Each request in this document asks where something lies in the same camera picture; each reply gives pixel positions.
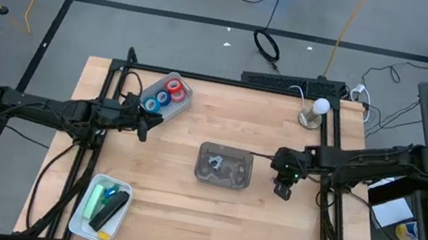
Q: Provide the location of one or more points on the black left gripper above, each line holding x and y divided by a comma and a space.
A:
121, 115

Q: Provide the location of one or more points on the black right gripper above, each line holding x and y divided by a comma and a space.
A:
289, 163

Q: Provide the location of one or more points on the light blue tape roll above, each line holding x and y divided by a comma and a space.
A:
145, 104

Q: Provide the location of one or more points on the dark blue tape roll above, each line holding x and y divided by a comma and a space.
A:
158, 97

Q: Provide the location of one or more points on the dark translucent plastic bin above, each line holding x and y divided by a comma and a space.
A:
247, 156

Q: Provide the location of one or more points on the grey staple remover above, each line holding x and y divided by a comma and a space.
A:
215, 161

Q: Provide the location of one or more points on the mint green stapler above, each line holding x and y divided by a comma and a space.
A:
93, 202

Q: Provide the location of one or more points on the black stapler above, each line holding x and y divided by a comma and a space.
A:
109, 211

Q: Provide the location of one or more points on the white plastic bin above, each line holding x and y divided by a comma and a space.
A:
76, 225

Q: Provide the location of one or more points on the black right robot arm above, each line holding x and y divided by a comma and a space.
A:
372, 162

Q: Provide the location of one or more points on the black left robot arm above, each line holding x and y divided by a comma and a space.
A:
33, 107

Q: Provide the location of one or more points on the light grey plastic bin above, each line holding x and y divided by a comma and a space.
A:
167, 113

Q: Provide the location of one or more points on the white bulb lamp wooden base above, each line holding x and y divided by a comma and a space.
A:
321, 106

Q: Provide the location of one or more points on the black power strip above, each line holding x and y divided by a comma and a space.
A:
290, 82

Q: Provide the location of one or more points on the white paper sheet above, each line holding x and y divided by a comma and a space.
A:
392, 213

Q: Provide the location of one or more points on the white power plug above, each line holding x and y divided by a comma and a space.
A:
358, 91

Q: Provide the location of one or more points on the black round floor plug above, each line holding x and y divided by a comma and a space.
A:
2, 9

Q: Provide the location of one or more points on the black aluminium table frame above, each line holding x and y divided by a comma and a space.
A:
220, 80

